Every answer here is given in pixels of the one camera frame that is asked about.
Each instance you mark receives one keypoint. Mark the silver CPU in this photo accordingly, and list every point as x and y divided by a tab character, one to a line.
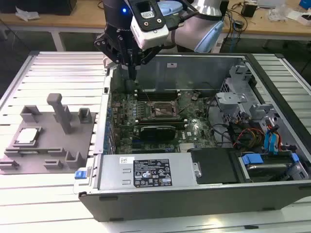
26	135

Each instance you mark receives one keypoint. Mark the black RAM slot bank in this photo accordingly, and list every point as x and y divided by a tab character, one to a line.
160	121
158	95

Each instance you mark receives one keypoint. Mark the green motherboard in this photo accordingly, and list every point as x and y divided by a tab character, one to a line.
126	114

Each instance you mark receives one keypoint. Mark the black computer box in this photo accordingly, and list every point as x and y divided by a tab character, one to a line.
36	6

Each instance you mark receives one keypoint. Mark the crumpled white plastic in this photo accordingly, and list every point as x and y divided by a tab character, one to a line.
26	14

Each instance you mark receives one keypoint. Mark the round coin battery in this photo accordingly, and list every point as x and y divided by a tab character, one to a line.
194	97

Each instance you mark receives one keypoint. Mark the black graphics card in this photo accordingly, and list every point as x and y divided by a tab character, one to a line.
158	133

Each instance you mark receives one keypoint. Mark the blue expansion slot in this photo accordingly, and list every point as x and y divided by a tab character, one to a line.
136	140

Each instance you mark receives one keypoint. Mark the grey parts rack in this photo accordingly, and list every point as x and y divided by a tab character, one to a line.
48	143

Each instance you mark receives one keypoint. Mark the grey metal disk bay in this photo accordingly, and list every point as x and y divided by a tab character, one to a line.
229	98

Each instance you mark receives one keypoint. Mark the silver chipset heatsink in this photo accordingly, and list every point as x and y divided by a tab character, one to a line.
187	147

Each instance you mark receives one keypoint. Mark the grey power supply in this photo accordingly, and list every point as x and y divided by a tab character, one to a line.
116	170

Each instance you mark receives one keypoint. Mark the black power adapter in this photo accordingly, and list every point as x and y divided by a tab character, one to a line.
249	10

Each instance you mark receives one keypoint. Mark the blue case latch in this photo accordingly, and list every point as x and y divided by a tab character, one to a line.
80	175

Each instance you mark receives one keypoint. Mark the green RAM stick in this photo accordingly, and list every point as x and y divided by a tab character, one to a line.
29	152

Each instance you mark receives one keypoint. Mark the flat silver box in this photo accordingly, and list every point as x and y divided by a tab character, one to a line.
271	3

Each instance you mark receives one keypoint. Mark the black drive bay cover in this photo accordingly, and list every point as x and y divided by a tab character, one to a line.
213	167

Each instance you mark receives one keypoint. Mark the clear plastic bag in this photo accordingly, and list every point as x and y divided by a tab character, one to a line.
278	12

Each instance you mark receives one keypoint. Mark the open white box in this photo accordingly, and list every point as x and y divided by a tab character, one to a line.
295	15

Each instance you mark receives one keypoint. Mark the hard disk in blue carrier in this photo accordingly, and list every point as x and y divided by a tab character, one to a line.
252	159

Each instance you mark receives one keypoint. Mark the black grey PC case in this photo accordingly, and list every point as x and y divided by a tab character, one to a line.
194	206

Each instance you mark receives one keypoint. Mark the blue box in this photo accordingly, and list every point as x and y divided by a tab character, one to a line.
305	3

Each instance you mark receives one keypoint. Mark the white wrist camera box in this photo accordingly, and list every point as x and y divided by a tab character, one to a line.
150	38

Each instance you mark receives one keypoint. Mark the wooden desk white frame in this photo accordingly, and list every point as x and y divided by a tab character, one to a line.
80	20

